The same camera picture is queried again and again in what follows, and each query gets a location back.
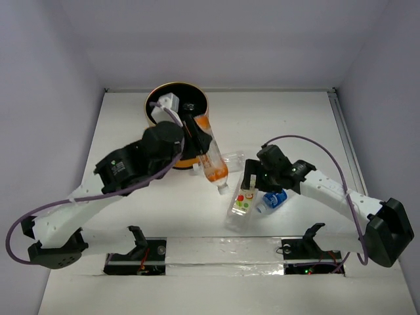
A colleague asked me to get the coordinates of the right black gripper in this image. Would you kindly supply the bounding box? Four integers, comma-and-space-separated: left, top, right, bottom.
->
241, 158, 282, 193

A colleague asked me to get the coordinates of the orange label bottle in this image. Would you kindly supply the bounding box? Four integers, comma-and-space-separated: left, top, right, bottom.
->
194, 115, 229, 195

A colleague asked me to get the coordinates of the apple juice label bottle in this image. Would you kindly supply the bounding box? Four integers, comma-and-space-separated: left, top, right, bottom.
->
224, 173, 258, 232

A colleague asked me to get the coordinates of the black cap bottle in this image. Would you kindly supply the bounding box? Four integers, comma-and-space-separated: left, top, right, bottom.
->
182, 102, 195, 113

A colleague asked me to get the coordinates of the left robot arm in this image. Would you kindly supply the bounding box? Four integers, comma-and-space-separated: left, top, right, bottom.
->
18, 115, 214, 270

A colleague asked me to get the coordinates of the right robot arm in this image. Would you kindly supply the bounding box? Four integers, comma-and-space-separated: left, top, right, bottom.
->
241, 144, 415, 268

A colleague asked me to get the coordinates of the orange cylindrical bin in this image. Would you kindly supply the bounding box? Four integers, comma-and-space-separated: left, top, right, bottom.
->
144, 82, 209, 170

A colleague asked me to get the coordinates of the clear unlabelled bottle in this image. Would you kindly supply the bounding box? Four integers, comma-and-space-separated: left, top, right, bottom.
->
190, 151, 245, 176

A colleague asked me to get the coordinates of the blue label bottle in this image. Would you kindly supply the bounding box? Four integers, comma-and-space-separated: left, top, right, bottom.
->
256, 190, 287, 215

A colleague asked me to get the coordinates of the silver foil tape strip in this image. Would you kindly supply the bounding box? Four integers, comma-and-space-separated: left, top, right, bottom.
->
165, 237, 284, 277

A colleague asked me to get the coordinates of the aluminium rail at right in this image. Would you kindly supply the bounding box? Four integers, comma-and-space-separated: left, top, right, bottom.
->
327, 88, 368, 195

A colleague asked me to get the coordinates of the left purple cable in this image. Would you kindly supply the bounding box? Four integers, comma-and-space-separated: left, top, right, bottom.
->
5, 100, 186, 265

